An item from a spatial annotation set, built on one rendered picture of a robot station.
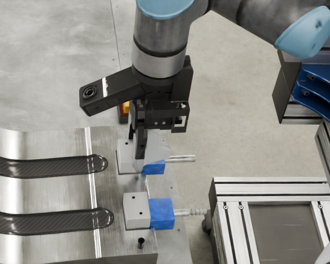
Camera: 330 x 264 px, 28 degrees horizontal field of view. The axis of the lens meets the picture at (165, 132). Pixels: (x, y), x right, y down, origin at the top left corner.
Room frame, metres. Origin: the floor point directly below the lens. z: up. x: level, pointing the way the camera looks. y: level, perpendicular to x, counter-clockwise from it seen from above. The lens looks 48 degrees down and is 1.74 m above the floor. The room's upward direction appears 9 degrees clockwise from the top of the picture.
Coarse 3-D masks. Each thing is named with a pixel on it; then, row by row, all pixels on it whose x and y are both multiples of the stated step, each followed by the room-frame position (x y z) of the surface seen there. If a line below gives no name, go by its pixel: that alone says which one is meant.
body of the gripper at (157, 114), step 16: (144, 80) 0.67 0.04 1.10; (160, 80) 0.67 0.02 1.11; (176, 80) 0.68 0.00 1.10; (144, 96) 0.68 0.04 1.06; (160, 96) 0.69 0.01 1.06; (176, 96) 0.69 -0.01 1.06; (144, 112) 0.67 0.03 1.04; (160, 112) 0.67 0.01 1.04; (176, 112) 0.67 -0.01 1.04; (144, 128) 0.66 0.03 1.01; (160, 128) 0.68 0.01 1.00; (176, 128) 0.68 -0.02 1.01
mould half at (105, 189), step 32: (0, 128) 0.72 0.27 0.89; (96, 128) 0.76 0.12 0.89; (0, 192) 0.59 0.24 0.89; (32, 192) 0.61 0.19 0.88; (64, 192) 0.61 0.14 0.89; (96, 192) 0.62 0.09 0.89; (128, 192) 0.63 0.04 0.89; (0, 256) 0.48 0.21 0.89; (32, 256) 0.49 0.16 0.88; (64, 256) 0.50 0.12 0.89; (96, 256) 0.51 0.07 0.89; (128, 256) 0.52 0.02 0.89
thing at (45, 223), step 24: (0, 168) 0.64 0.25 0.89; (24, 168) 0.66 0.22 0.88; (48, 168) 0.66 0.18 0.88; (72, 168) 0.67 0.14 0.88; (96, 168) 0.67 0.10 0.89; (0, 216) 0.55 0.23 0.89; (24, 216) 0.56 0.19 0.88; (48, 216) 0.57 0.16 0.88; (72, 216) 0.57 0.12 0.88; (96, 216) 0.58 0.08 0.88
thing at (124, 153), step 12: (120, 144) 0.70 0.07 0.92; (132, 144) 0.71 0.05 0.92; (120, 156) 0.68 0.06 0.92; (132, 156) 0.68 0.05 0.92; (180, 156) 0.72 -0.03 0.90; (192, 156) 0.72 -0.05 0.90; (120, 168) 0.67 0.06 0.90; (132, 168) 0.67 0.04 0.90; (144, 168) 0.68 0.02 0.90; (156, 168) 0.68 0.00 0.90
